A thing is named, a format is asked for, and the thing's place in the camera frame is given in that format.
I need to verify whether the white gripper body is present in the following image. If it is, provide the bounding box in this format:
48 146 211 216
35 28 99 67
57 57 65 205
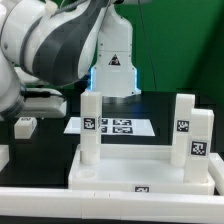
17 88 67 118

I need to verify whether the white desk top tray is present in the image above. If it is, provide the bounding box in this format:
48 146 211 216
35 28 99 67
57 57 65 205
68 144 215 195

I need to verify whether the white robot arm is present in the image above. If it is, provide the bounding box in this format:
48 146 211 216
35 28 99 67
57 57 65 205
0 0 140 121

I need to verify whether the white left fence block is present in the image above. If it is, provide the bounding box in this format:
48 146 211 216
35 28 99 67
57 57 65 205
0 145 9 172

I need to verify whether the white fiducial marker sheet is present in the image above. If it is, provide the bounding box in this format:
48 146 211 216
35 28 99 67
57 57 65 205
64 117 155 136

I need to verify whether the white front fence bar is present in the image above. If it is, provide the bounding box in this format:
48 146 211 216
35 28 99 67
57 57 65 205
0 187 224 224

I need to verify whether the white fence bar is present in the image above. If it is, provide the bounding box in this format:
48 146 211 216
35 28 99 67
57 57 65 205
0 187 224 224
209 153 224 196

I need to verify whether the white right fence bar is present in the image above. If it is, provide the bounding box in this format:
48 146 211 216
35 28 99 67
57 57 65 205
209 153 224 196

